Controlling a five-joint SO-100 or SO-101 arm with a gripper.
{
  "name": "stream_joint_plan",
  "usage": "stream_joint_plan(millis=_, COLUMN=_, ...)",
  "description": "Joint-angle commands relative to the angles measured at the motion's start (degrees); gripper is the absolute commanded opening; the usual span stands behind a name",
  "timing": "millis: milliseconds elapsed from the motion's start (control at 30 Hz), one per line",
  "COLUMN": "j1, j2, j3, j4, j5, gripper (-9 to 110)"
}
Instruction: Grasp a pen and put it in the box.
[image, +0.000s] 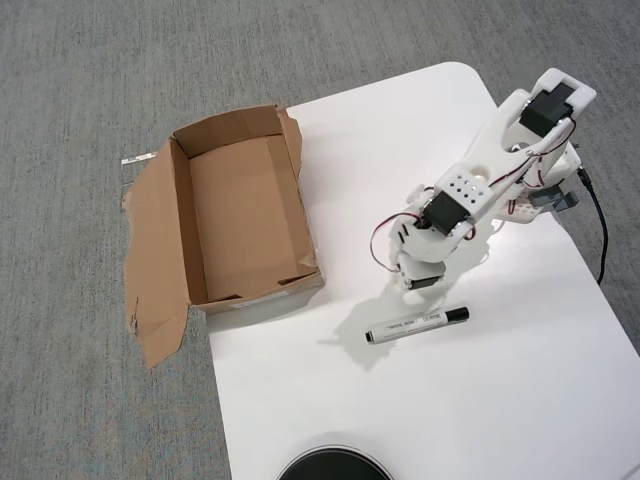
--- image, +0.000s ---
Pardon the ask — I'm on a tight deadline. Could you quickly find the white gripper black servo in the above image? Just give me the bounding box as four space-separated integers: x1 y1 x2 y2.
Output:
392 249 447 307

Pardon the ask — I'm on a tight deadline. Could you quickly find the white marker pen black cap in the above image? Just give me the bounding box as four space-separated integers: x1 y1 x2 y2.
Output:
364 306 471 345

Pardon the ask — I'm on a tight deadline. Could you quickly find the open brown cardboard box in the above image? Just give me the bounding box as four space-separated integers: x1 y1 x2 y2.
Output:
119 103 327 370

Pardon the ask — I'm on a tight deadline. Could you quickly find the grey table clamp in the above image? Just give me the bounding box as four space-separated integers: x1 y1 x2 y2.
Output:
529 185 580 214

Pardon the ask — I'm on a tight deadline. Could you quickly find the black round disc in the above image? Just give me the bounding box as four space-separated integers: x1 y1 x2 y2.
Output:
275 432 396 480

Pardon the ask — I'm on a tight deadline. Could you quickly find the black power cable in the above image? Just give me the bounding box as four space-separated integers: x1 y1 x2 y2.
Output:
577 168 609 286

